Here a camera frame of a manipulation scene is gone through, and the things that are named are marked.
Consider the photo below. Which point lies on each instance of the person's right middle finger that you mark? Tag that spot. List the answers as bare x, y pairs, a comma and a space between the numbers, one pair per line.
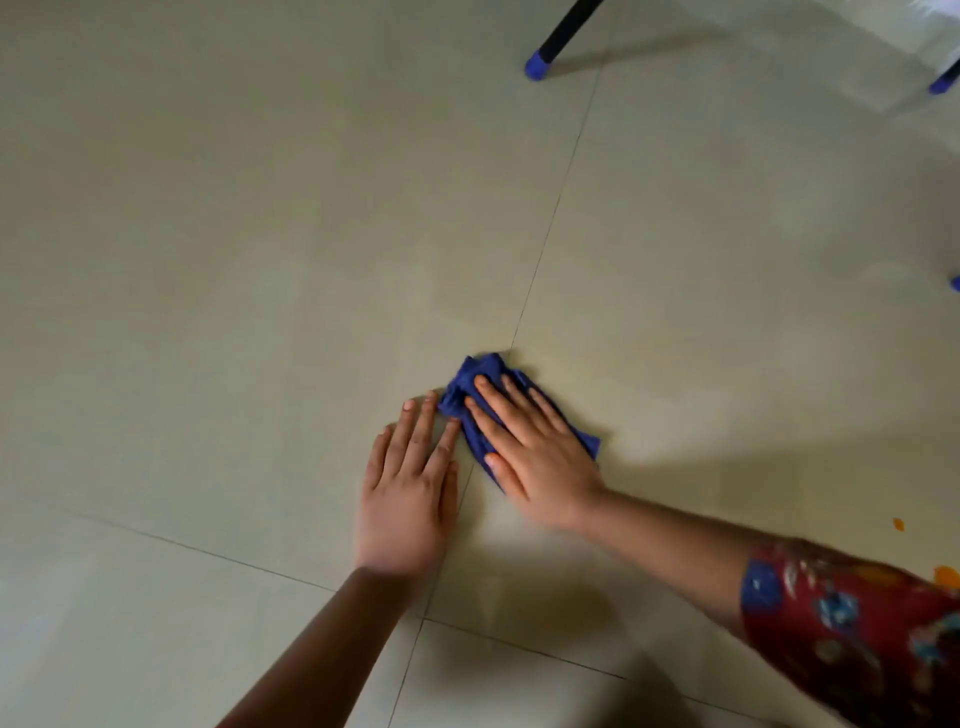
510, 409

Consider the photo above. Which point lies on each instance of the large orange scrap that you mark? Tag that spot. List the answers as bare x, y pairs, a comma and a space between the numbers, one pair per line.
946, 577

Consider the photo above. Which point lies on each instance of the person's left hand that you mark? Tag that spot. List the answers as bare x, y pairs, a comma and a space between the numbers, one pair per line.
405, 517

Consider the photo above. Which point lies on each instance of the person's right hand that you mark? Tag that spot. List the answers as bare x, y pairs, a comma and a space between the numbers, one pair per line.
547, 472

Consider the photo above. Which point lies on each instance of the person's left middle finger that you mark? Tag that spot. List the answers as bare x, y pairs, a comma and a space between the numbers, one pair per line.
421, 431

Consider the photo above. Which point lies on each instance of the person's right thumb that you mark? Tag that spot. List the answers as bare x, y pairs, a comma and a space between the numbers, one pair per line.
502, 474

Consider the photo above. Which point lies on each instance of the person's left little finger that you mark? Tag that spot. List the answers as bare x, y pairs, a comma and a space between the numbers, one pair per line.
379, 457

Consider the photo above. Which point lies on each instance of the person's left thumb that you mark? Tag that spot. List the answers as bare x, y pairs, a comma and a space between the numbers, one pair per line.
450, 491

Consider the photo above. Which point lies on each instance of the person's left forearm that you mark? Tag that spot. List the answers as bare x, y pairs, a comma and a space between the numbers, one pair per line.
330, 660

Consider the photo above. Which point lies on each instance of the red floral sleeve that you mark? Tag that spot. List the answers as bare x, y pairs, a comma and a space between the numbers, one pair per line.
855, 637

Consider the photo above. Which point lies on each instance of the person's right little finger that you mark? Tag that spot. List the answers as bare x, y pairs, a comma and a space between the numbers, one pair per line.
553, 414

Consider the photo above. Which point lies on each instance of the person's right forearm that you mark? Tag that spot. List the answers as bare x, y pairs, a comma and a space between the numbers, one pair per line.
667, 547

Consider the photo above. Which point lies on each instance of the blue cleaning cloth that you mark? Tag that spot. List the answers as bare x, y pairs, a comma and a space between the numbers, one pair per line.
469, 382

